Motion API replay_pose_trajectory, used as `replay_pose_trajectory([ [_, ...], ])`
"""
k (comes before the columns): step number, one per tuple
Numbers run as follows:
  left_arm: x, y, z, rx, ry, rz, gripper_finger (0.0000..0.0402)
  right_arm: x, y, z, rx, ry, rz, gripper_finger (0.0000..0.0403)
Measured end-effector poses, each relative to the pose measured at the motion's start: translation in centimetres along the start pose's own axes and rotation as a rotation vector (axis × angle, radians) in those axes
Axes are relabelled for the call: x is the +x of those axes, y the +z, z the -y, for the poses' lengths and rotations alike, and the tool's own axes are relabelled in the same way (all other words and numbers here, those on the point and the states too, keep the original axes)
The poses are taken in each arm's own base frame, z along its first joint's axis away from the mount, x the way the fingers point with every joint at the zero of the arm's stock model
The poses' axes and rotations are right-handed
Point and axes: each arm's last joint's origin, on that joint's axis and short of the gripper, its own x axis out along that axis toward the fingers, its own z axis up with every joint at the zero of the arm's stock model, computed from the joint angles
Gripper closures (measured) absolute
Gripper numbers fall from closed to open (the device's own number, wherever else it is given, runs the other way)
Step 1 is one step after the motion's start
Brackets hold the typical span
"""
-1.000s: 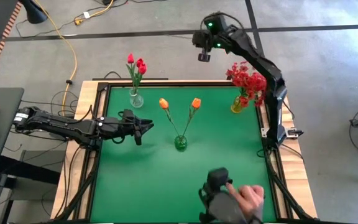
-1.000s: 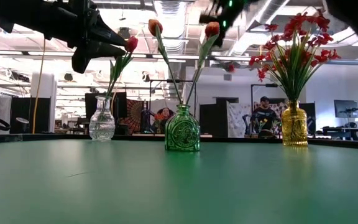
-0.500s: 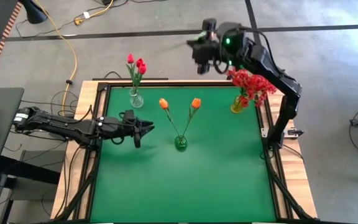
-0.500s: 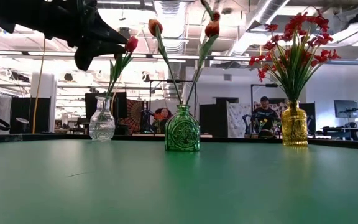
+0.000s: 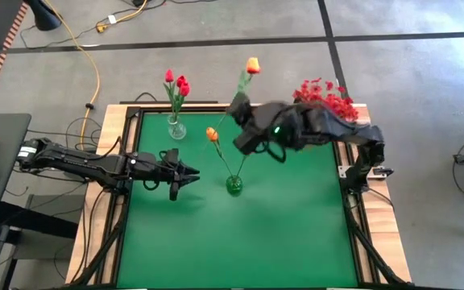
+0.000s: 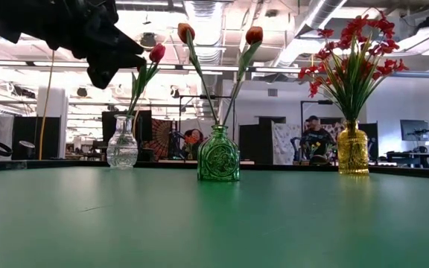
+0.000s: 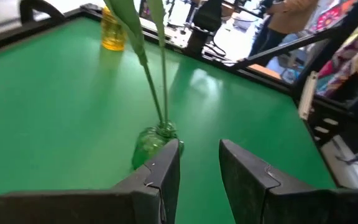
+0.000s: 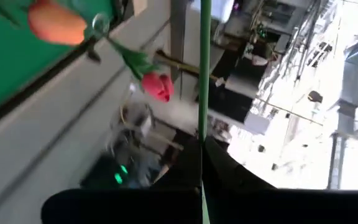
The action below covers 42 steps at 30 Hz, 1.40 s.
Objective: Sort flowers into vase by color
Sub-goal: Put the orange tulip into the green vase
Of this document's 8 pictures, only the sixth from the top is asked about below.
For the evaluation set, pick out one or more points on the white pillar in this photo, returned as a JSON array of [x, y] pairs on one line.
[[60, 108]]

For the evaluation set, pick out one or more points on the tall black partition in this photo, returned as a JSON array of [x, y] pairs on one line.
[[255, 141]]

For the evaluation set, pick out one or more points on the white floral cloth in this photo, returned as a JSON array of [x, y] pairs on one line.
[[283, 141]]

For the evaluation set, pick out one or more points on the black screen panel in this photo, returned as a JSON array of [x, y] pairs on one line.
[[145, 126]]

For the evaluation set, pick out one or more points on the person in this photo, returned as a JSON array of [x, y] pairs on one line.
[[196, 134], [317, 137]]

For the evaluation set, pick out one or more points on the black backdrop panel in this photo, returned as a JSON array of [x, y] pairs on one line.
[[373, 141]]

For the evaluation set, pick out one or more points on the black partition panel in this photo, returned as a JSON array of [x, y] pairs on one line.
[[28, 128]]

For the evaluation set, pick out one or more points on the black metal frame stand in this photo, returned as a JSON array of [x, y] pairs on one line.
[[325, 102], [207, 97]]

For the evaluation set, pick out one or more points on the green embossed glass vase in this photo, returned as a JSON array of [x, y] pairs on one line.
[[218, 160]]

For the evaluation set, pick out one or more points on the black cylinder object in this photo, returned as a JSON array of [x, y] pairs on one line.
[[24, 152]]

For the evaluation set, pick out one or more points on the dark desk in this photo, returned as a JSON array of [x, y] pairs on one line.
[[412, 154]]

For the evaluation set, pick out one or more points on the dark computer monitor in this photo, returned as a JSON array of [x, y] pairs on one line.
[[413, 130]]

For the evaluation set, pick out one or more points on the clear glass vase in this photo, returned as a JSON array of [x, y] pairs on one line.
[[122, 152]]

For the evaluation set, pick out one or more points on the black rounded object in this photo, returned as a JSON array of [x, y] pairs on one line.
[[318, 160]]

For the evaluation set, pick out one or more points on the yellow embossed glass vase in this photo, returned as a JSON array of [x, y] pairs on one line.
[[353, 152]]

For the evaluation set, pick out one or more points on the mandala pattern tapestry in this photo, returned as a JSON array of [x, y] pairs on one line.
[[160, 136]]

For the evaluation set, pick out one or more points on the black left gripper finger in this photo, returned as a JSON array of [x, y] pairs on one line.
[[114, 67], [119, 44]]

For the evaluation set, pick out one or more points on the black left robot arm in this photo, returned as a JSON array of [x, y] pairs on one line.
[[13, 15]]

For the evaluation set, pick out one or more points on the black ceiling spotlight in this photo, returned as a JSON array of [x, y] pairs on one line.
[[82, 92], [174, 92]]

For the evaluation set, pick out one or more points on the large grey air duct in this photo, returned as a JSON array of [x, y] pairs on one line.
[[322, 15]]

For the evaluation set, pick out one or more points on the orange background flowers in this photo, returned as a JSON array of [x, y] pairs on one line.
[[191, 140]]

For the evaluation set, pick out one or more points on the pink floral cloth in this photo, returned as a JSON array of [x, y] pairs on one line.
[[334, 130]]

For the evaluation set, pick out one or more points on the round black ceiling fixture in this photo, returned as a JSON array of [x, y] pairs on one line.
[[148, 39]]

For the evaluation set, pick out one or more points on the wall vent grille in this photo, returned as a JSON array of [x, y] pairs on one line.
[[272, 92]]

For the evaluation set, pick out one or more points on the black ceiling track light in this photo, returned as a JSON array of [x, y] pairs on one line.
[[22, 92]]

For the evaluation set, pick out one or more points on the silver ribbed air duct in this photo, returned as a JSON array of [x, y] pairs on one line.
[[205, 11]]

